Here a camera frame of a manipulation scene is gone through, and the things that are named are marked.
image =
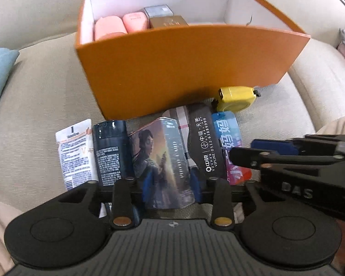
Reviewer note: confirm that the silver grey small box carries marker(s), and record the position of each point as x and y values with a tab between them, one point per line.
158	11

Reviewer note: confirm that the dark blue tube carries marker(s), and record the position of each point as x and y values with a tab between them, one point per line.
112	151

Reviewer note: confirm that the black plaid glasses case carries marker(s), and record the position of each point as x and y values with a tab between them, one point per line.
201	144

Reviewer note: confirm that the white hand cream tube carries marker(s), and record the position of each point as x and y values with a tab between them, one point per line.
76	154

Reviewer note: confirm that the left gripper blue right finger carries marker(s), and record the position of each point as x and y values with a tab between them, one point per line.
217	192

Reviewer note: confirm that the gold jewellery box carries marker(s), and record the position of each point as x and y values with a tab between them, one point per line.
167	21

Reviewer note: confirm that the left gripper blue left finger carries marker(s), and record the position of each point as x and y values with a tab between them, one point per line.
128	203

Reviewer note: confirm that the illustrated picture tin box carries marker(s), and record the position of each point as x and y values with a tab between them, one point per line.
160	164

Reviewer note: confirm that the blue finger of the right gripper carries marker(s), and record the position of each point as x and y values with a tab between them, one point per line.
285	147

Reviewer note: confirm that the blue pink card tin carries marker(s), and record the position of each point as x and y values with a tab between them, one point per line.
229	135

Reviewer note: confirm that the pink cylinder cup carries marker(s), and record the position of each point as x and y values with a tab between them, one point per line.
109	27

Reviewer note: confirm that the pink pump bottle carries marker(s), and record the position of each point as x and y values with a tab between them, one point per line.
135	22

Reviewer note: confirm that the yellow tape measure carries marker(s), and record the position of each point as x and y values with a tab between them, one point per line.
234	98

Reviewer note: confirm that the orange cardboard box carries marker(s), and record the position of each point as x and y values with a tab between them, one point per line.
223	43

